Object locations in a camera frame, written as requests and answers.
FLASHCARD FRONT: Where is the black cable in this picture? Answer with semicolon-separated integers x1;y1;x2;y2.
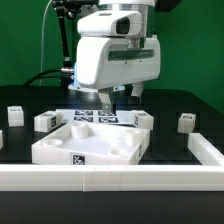
22;68;74;87

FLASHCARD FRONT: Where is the sheet with black markers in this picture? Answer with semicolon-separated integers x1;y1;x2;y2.
57;109;133;125

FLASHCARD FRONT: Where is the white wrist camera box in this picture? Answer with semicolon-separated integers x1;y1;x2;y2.
78;10;142;37

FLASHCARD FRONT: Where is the white cable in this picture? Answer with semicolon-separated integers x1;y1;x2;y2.
39;0;54;87

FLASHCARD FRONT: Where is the white fence wall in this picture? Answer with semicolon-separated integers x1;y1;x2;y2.
0;133;224;192

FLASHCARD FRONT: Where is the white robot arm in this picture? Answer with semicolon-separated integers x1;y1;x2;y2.
75;0;161;114

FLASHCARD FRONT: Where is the white square tabletop part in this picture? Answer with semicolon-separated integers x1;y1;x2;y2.
32;121;150;165

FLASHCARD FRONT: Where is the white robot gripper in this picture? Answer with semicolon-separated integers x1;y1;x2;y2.
76;36;161;113

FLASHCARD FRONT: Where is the black camera stand pole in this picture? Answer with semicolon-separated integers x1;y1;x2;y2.
51;0;81;84

